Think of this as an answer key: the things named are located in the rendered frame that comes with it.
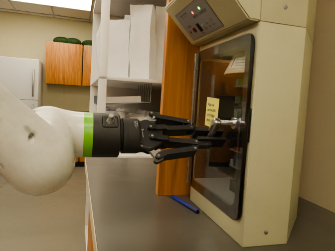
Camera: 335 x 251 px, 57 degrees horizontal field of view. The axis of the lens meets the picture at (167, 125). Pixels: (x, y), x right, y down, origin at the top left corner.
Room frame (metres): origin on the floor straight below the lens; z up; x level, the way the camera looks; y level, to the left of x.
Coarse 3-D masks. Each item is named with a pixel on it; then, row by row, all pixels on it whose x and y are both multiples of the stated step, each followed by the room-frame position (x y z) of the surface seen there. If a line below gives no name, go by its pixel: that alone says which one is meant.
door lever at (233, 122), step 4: (212, 120) 0.66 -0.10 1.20; (216, 120) 0.66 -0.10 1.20; (220, 120) 0.67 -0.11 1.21; (224, 120) 0.67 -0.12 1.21; (228, 120) 0.67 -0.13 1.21; (232, 120) 0.68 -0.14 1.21; (236, 120) 0.67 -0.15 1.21; (212, 124) 0.66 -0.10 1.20; (216, 124) 0.66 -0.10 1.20; (220, 124) 0.66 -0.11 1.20; (224, 124) 0.67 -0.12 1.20; (228, 124) 0.67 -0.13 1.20; (232, 124) 0.67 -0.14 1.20; (236, 124) 0.67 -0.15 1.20; (208, 128) 0.69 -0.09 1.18; (212, 128) 0.67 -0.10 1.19; (216, 128) 0.67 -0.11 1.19; (232, 128) 0.68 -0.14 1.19; (208, 132) 0.68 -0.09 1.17; (212, 132) 0.68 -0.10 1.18
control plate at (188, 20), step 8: (200, 0) 0.72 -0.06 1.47; (184, 8) 0.80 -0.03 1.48; (192, 8) 0.77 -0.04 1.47; (200, 8) 0.74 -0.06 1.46; (208, 8) 0.71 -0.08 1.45; (176, 16) 0.87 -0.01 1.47; (184, 16) 0.83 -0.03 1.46; (192, 16) 0.80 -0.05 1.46; (200, 16) 0.77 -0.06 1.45; (208, 16) 0.74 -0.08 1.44; (216, 16) 0.71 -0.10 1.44; (184, 24) 0.87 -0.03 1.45; (192, 24) 0.83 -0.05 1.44; (200, 24) 0.80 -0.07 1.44; (208, 24) 0.77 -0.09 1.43; (216, 24) 0.74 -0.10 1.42; (192, 32) 0.87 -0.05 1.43; (200, 32) 0.83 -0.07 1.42; (208, 32) 0.79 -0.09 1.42
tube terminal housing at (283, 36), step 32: (288, 0) 0.65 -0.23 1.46; (256, 32) 0.64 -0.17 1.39; (288, 32) 0.65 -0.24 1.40; (256, 64) 0.63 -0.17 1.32; (288, 64) 0.65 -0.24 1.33; (256, 96) 0.63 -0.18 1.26; (288, 96) 0.65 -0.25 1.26; (256, 128) 0.63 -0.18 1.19; (288, 128) 0.66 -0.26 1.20; (256, 160) 0.64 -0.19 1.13; (288, 160) 0.66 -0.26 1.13; (192, 192) 0.92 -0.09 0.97; (256, 192) 0.64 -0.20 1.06; (288, 192) 0.66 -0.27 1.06; (224, 224) 0.71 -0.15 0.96; (256, 224) 0.64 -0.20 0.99; (288, 224) 0.66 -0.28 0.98
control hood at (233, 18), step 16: (176, 0) 0.81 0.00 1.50; (192, 0) 0.75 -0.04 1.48; (208, 0) 0.69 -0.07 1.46; (224, 0) 0.65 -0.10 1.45; (240, 0) 0.62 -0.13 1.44; (256, 0) 0.63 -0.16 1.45; (224, 16) 0.69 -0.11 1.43; (240, 16) 0.64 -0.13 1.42; (256, 16) 0.63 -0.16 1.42; (224, 32) 0.75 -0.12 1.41
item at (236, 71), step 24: (216, 48) 0.79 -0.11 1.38; (240, 48) 0.68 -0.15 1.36; (216, 72) 0.79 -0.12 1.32; (240, 72) 0.67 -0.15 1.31; (216, 96) 0.78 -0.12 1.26; (240, 96) 0.66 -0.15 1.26; (240, 120) 0.65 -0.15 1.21; (240, 144) 0.65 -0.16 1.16; (192, 168) 0.90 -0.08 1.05; (216, 168) 0.75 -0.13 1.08; (240, 168) 0.64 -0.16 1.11; (216, 192) 0.74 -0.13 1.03; (240, 192) 0.64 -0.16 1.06; (240, 216) 0.64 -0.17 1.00
